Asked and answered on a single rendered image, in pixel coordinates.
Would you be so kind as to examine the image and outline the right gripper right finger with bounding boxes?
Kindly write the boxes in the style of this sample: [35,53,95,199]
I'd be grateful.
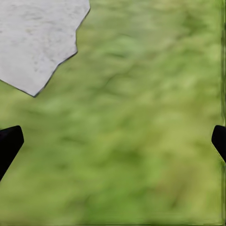
[212,125,226,162]

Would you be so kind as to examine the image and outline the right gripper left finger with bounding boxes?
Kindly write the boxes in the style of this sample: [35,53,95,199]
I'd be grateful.
[0,125,24,181]

